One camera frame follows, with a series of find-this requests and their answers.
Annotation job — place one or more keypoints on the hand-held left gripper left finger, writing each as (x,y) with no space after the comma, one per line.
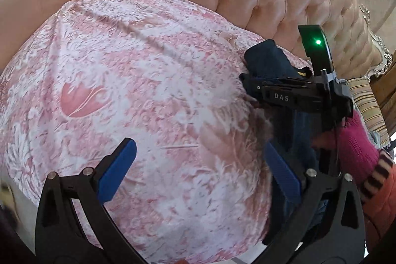
(119,165)

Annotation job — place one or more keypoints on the ornate silver headboard frame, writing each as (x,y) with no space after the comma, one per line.
(382,44)

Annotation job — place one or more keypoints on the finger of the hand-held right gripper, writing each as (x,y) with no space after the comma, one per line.
(250,84)

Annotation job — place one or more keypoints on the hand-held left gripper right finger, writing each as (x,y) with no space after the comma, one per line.
(283,169)

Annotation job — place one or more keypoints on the pink floral bedspread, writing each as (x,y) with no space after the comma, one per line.
(139,90)

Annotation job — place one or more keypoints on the navy sweatshirt with yellow print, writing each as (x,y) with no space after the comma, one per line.
(269,56)

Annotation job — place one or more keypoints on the striped gold pillow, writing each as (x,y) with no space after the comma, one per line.
(369,106)

